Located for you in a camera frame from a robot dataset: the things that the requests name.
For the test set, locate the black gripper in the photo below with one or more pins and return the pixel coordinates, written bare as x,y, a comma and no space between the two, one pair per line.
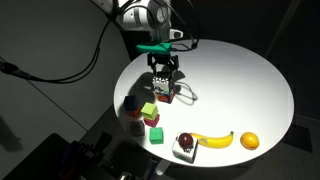
162,59

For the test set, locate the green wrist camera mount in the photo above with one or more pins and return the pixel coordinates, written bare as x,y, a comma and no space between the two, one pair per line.
154,48

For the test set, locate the grey block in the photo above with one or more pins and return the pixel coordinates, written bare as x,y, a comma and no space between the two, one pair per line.
137,128

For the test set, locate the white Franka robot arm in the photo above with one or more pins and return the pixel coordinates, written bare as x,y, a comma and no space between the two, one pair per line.
146,15

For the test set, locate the blue block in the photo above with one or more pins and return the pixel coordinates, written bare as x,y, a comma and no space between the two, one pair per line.
130,102

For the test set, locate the orange citrus fruit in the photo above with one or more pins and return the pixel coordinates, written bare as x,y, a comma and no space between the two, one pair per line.
249,140

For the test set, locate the dark red plum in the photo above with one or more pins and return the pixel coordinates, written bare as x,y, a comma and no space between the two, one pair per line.
185,140

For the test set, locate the yellow banana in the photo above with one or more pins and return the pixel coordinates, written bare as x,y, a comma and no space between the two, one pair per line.
216,141

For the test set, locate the orange block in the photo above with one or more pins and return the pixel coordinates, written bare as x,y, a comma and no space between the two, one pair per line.
134,112

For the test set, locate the orange multicoloured plush cube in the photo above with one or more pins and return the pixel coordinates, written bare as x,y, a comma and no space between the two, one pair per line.
165,97

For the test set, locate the white table leg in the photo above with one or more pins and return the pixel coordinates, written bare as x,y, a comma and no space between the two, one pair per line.
162,167

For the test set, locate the lime green block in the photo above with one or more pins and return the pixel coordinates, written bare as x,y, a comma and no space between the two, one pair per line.
149,110

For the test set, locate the magenta red block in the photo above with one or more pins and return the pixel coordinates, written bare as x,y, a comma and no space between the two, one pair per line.
152,121

